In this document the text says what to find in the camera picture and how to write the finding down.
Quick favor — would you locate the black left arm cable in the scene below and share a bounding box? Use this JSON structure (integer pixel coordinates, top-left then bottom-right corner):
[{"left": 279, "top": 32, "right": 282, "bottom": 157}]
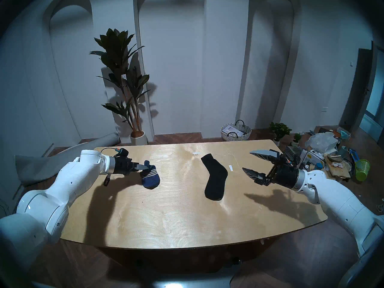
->
[{"left": 100, "top": 147, "right": 121, "bottom": 187}]

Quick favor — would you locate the white plastic bag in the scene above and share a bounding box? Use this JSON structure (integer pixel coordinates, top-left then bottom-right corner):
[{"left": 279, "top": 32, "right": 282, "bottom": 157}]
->
[{"left": 305, "top": 132, "right": 339, "bottom": 154}]

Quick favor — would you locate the dark wooden door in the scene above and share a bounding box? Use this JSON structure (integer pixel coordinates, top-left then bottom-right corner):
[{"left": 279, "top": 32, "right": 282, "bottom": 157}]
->
[{"left": 340, "top": 41, "right": 384, "bottom": 142}]

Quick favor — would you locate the black sock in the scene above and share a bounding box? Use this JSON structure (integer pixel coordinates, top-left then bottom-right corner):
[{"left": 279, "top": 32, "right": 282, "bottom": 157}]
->
[{"left": 201, "top": 154, "right": 228, "bottom": 201}]

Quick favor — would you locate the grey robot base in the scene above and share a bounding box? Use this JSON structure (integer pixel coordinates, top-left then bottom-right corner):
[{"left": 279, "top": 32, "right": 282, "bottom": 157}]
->
[{"left": 136, "top": 257, "right": 242, "bottom": 288}]

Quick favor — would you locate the green mesh waste basket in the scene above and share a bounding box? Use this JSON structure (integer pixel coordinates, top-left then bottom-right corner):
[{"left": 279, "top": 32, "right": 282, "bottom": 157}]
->
[{"left": 355, "top": 159, "right": 371, "bottom": 182}]

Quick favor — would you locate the white cardboard box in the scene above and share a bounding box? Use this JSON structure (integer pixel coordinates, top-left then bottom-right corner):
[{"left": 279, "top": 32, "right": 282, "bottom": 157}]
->
[{"left": 306, "top": 150, "right": 326, "bottom": 170}]

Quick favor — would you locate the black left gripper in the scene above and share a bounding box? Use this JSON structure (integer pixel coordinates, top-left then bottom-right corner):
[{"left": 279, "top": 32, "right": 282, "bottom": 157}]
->
[{"left": 115, "top": 156, "right": 150, "bottom": 176}]

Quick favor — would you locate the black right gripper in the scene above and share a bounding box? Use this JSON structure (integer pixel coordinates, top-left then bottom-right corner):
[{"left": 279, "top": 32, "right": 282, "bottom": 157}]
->
[{"left": 242, "top": 149, "right": 300, "bottom": 188}]

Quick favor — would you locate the tall potted leafy plant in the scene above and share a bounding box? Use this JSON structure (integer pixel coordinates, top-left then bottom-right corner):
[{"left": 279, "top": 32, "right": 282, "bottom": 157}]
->
[{"left": 89, "top": 28, "right": 151, "bottom": 146}]

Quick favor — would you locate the blue sock with beige stripes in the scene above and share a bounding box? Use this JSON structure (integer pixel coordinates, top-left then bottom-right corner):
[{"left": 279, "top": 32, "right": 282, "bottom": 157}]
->
[{"left": 141, "top": 160, "right": 161, "bottom": 190}]

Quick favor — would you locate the woven basket with black handles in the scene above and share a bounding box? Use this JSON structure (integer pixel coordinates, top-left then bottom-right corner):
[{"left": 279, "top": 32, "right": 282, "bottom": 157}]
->
[{"left": 220, "top": 120, "right": 252, "bottom": 141}]

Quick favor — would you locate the magazine in woven basket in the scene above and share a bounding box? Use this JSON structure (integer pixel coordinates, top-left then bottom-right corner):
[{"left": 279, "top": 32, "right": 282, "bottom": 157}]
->
[{"left": 223, "top": 126, "right": 245, "bottom": 137}]

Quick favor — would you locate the small potted green plant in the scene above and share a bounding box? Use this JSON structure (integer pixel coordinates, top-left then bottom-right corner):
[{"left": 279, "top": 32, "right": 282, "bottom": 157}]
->
[{"left": 269, "top": 122, "right": 292, "bottom": 146}]

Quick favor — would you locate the grey rolled mat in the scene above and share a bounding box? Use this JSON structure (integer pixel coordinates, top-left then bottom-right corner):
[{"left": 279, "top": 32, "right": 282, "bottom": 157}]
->
[{"left": 15, "top": 132, "right": 120, "bottom": 187}]

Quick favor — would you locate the wooden board with clutter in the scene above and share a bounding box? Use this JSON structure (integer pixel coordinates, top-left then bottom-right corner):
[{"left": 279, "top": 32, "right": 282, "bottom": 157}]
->
[{"left": 325, "top": 154, "right": 352, "bottom": 180}]

